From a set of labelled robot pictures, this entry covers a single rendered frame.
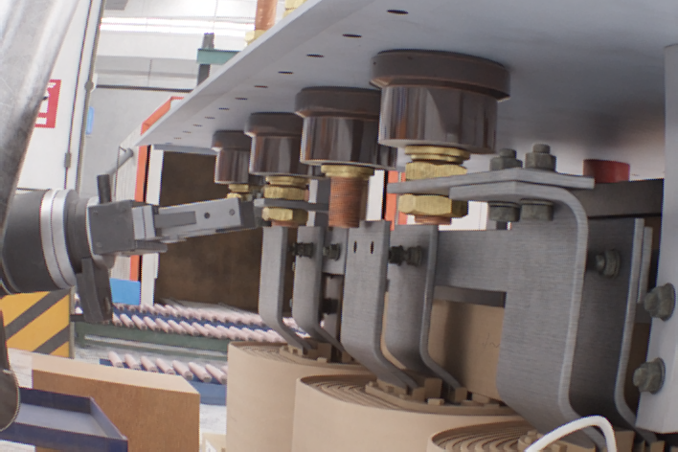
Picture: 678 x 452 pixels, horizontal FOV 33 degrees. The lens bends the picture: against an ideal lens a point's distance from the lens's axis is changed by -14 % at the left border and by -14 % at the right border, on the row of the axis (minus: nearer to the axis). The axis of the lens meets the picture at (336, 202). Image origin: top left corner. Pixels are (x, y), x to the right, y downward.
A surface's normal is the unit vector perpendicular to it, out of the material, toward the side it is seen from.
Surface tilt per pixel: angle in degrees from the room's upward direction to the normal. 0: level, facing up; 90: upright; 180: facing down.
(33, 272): 126
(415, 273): 90
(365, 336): 90
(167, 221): 84
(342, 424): 90
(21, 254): 104
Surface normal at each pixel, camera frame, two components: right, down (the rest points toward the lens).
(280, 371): -0.64, -0.08
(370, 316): -0.97, -0.09
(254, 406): -0.83, -0.09
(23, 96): 0.73, 0.04
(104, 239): -0.11, -0.05
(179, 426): 0.24, -0.02
